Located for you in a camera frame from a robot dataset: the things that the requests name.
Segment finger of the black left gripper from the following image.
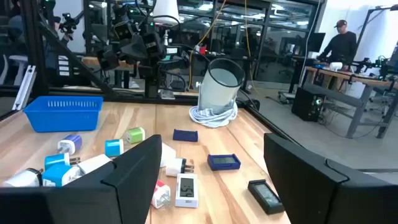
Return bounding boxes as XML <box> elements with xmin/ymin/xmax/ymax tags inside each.
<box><xmin>121</xmin><ymin>33</ymin><xmax>149</xmax><ymax>60</ymax></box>

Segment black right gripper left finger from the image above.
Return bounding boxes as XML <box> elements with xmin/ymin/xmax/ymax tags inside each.
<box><xmin>79</xmin><ymin>134</ymin><xmax>163</xmax><ymax>224</ymax></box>

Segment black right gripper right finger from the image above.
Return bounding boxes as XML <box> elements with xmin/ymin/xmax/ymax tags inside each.
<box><xmin>263</xmin><ymin>133</ymin><xmax>383</xmax><ymax>224</ymax></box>

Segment red white USB charger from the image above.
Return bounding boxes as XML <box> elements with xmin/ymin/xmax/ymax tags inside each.
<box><xmin>151</xmin><ymin>179</ymin><xmax>172</xmax><ymax>209</ymax></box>

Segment blue white USB charger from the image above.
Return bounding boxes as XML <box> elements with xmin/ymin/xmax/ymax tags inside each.
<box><xmin>104</xmin><ymin>139</ymin><xmax>124</xmax><ymax>157</ymax></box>
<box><xmin>44</xmin><ymin>152</ymin><xmax>81</xmax><ymax>170</ymax></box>
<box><xmin>42</xmin><ymin>164</ymin><xmax>82</xmax><ymax>187</ymax></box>

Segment small white pronged charger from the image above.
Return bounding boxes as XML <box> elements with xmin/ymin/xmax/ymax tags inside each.
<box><xmin>165</xmin><ymin>157</ymin><xmax>195</xmax><ymax>177</ymax></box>

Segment green white USB charger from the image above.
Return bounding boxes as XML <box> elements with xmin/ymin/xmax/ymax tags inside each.
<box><xmin>125</xmin><ymin>126</ymin><xmax>146</xmax><ymax>144</ymax></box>

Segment purple white USB charger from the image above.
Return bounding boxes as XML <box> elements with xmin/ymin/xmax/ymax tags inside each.
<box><xmin>57</xmin><ymin>134</ymin><xmax>83</xmax><ymax>156</ymax></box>

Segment white hanging cone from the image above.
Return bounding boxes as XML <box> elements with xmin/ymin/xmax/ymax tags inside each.
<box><xmin>152</xmin><ymin>0</ymin><xmax>181</xmax><ymax>26</ymax></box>

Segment black digital thermometer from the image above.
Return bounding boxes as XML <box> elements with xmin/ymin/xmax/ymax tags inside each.
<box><xmin>248</xmin><ymin>179</ymin><xmax>285</xmax><ymax>215</ymax></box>

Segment white digital thermometer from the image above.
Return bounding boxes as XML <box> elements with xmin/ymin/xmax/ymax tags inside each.
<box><xmin>175</xmin><ymin>173</ymin><xmax>199</xmax><ymax>208</ymax></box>

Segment dark blue digital thermometer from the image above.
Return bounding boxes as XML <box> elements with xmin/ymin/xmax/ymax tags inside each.
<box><xmin>207</xmin><ymin>153</ymin><xmax>242</xmax><ymax>171</ymax></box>
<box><xmin>172</xmin><ymin>129</ymin><xmax>199</xmax><ymax>142</ymax></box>

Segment black computer tower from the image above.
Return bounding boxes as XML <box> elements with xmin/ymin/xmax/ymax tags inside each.
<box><xmin>291</xmin><ymin>86</ymin><xmax>326</xmax><ymax>123</ymax></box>

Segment blue plastic basket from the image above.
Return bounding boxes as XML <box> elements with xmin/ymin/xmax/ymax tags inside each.
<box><xmin>23</xmin><ymin>95</ymin><xmax>104</xmax><ymax>133</ymax></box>

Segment wooden desk grey legs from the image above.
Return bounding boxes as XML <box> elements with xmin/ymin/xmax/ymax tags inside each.
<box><xmin>300</xmin><ymin>65</ymin><xmax>398</xmax><ymax>139</ymax></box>

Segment person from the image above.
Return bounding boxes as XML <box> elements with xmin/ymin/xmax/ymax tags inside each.
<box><xmin>316</xmin><ymin>19</ymin><xmax>358</xmax><ymax>72</ymax></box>

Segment black monitor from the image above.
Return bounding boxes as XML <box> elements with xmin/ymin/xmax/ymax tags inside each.
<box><xmin>306</xmin><ymin>32</ymin><xmax>326</xmax><ymax>54</ymax></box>

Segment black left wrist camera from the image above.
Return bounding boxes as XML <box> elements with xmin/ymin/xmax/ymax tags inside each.
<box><xmin>113</xmin><ymin>21</ymin><xmax>135</xmax><ymax>40</ymax></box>

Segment yellow hanging cable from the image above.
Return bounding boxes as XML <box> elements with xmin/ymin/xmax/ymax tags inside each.
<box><xmin>187</xmin><ymin>0</ymin><xmax>228</xmax><ymax>91</ymax></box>
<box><xmin>243</xmin><ymin>0</ymin><xmax>259</xmax><ymax>94</ymax></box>

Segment white coiled cable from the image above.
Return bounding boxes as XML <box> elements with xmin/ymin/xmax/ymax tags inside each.
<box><xmin>188</xmin><ymin>102</ymin><xmax>239</xmax><ymax>128</ymax></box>

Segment white aluminium rail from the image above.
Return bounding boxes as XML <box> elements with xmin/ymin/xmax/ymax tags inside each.
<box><xmin>11</xmin><ymin>64</ymin><xmax>37</xmax><ymax>111</ymax></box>

